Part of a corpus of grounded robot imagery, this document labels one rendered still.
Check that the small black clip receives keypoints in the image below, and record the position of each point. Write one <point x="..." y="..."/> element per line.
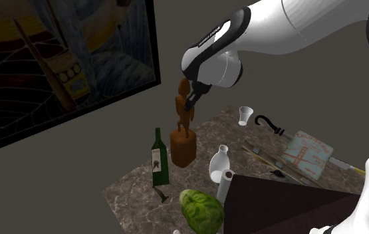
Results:
<point x="278" y="174"/>

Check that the pale blue book red bridge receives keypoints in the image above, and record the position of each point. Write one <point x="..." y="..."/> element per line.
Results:
<point x="309" y="155"/>

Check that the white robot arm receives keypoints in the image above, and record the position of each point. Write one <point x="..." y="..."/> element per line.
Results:
<point x="268" y="29"/>

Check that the white round vase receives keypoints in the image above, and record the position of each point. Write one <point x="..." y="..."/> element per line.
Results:
<point x="218" y="163"/>

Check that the brown wooden figure statue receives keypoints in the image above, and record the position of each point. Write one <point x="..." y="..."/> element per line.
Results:
<point x="183" y="145"/>

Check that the flat wooden frame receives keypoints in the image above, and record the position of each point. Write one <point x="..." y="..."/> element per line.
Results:
<point x="268" y="157"/>

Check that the white paper roll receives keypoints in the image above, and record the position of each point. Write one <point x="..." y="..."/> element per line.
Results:
<point x="224" y="188"/>

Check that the green wine bottle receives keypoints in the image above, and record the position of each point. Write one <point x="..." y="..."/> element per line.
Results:
<point x="160" y="168"/>

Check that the large black-framed wall picture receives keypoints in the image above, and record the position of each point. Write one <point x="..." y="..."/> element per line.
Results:
<point x="57" y="64"/>

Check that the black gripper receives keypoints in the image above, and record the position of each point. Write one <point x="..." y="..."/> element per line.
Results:
<point x="199" y="91"/>

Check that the dark robot stand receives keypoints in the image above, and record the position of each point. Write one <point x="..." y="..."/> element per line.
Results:
<point x="275" y="207"/>

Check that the green lettuce head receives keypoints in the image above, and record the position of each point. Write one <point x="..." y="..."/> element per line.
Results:
<point x="202" y="212"/>

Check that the white plastic cup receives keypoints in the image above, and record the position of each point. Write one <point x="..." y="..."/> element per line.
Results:
<point x="245" y="115"/>

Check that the small white object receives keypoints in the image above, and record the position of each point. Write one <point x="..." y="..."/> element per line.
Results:
<point x="176" y="232"/>

